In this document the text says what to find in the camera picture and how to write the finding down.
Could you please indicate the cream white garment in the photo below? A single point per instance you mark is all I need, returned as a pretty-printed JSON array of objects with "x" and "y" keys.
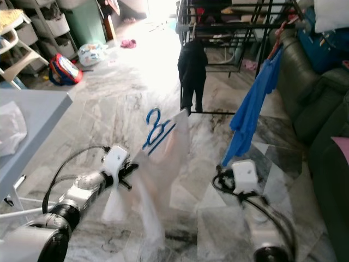
[{"x": 158, "y": 180}]

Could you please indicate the blue plastic clothes hanger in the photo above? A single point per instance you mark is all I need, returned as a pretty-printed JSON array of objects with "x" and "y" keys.
[{"x": 157, "y": 130}]

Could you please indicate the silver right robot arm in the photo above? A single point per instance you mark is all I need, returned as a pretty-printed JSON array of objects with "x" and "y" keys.
[{"x": 267, "y": 218}]

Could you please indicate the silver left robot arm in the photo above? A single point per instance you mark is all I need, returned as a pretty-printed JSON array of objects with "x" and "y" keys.
[{"x": 82, "y": 191}]

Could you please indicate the red clothes hanger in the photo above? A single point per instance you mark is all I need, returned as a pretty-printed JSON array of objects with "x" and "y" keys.
[{"x": 278, "y": 41}]

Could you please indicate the blue shirt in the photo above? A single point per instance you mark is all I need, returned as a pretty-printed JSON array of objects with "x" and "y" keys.
[{"x": 251, "y": 109}]

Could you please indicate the grey folding table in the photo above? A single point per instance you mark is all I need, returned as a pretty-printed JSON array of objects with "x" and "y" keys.
[{"x": 38, "y": 106}]

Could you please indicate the black t-shirt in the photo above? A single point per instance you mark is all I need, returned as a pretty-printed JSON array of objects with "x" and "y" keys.
[{"x": 192, "y": 71}]

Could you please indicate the dark green sofa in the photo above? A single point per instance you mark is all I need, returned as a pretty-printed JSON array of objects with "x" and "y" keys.
[{"x": 322, "y": 120}]

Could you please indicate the small pink item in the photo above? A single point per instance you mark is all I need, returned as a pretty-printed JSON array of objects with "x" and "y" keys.
[{"x": 251, "y": 65}]

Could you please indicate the red and blue bag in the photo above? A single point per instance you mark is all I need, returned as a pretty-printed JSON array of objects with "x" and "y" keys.
[{"x": 65, "y": 71}]

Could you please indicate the pink cushion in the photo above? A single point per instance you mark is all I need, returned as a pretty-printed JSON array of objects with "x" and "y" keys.
[{"x": 341, "y": 150}]

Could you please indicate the white cloth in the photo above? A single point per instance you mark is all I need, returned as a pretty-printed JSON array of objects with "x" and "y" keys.
[{"x": 12, "y": 131}]

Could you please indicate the white plastic bag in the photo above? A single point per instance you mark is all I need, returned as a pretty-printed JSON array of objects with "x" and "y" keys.
[{"x": 92, "y": 54}]

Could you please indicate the pink cloth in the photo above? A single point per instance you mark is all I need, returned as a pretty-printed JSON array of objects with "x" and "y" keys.
[{"x": 128, "y": 44}]

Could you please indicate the black metal drying rack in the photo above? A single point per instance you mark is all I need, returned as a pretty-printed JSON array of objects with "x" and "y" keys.
[{"x": 234, "y": 24}]

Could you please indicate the green bin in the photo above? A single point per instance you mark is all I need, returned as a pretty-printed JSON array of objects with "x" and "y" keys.
[{"x": 87, "y": 22}]

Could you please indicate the white high chair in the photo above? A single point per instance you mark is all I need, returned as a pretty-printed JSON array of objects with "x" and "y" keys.
[{"x": 19, "y": 60}]

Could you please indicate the blue storage box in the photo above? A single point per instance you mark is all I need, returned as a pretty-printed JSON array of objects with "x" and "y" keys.
[{"x": 324, "y": 52}]

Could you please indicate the grey plastic drawer unit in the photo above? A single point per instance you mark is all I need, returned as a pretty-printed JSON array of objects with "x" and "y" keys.
[{"x": 52, "y": 27}]

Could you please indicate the yellow cushion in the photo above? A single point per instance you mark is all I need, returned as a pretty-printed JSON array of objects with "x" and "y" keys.
[{"x": 10, "y": 19}]

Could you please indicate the white pillow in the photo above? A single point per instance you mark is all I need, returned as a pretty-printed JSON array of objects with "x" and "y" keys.
[{"x": 331, "y": 13}]

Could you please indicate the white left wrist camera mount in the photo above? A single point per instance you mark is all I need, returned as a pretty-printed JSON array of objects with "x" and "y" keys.
[{"x": 117, "y": 159}]

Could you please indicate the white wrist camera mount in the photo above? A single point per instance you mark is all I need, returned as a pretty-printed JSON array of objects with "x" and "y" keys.
[
  {"x": 117, "y": 159},
  {"x": 244, "y": 174}
]

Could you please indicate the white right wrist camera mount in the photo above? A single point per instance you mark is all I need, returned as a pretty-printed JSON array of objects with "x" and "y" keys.
[{"x": 244, "y": 174}]

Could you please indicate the brown wooden door frame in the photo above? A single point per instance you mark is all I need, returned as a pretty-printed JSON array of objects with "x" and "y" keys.
[{"x": 109, "y": 22}]

